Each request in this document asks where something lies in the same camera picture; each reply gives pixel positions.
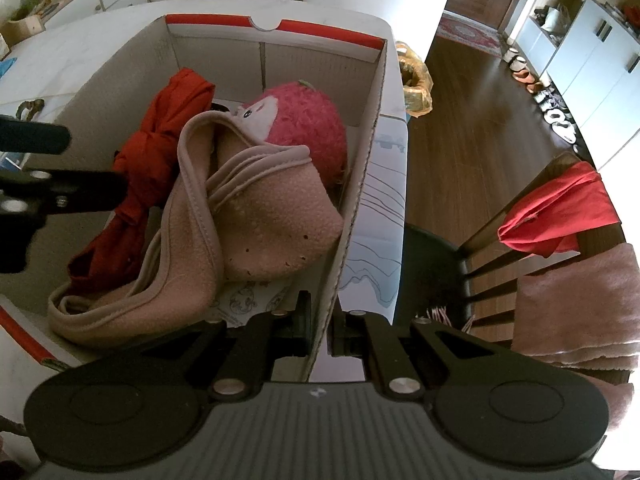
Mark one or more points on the pink fringed scarf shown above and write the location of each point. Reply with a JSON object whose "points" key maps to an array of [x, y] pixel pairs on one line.
{"points": [[445, 317]]}

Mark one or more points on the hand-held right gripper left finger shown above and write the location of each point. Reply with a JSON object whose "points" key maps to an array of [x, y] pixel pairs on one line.
{"points": [[302, 320]]}

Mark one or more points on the row of shoes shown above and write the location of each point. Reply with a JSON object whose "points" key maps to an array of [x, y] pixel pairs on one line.
{"points": [[545, 105]]}

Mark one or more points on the red cloth on chair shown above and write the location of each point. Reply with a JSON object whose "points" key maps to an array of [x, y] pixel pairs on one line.
{"points": [[560, 215]]}

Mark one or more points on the fish printed table mat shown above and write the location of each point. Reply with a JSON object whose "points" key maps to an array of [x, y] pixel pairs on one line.
{"points": [[7, 67]]}

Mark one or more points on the dark red cloth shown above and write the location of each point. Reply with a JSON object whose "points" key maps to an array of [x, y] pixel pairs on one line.
{"points": [[155, 145]]}

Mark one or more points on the cardboard box with red rim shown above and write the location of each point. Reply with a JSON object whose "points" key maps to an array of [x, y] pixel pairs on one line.
{"points": [[320, 85]]}

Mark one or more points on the pink towel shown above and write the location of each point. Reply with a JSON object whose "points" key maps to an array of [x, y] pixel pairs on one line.
{"points": [[575, 315]]}

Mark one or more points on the pink round plush toy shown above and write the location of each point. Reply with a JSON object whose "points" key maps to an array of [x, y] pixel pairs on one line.
{"points": [[310, 125]]}

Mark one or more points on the grey tote bag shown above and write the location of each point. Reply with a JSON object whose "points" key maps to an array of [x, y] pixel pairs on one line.
{"points": [[552, 21]]}

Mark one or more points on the dark wooden chair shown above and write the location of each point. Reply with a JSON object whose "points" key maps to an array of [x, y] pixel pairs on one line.
{"points": [[430, 270]]}

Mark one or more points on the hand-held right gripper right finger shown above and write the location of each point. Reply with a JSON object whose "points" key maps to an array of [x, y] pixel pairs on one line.
{"points": [[340, 330]]}

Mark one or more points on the patterned red rug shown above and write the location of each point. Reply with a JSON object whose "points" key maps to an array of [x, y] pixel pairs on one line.
{"points": [[467, 35]]}

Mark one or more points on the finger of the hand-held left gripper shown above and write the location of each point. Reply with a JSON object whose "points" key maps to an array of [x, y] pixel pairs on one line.
{"points": [[35, 137], [80, 190]]}

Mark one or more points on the white wall cabinet unit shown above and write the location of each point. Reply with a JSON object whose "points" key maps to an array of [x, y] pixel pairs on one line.
{"points": [[605, 70]]}

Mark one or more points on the cartoon printed sheet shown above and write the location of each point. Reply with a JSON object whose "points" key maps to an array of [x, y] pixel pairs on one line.
{"points": [[250, 300]]}

